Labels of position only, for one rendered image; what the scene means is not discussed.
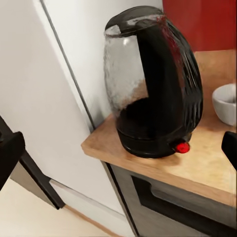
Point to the cabinet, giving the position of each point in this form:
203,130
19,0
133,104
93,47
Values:
27,174
121,199

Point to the dishwasher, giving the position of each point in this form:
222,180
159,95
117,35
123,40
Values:
162,210

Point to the countertop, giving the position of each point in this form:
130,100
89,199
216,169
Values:
204,170

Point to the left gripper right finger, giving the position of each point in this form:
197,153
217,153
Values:
229,147

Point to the fridge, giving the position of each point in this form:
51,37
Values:
52,90

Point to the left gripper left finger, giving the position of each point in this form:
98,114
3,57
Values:
12,147

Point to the coffee cup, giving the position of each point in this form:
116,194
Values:
224,101

